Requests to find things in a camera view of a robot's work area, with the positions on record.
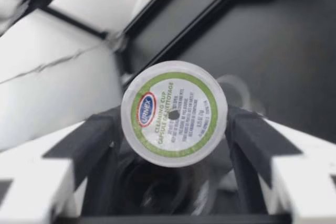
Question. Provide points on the white coffee capsule green-ringed lid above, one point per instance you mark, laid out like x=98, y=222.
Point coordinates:
x=173, y=113

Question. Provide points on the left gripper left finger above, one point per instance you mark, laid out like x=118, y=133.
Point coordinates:
x=52, y=176

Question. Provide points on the black frame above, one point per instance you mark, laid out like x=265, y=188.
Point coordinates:
x=76, y=23

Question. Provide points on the clear cup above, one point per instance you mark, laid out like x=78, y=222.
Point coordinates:
x=237, y=90

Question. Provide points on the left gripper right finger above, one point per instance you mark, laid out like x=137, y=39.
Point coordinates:
x=283, y=176

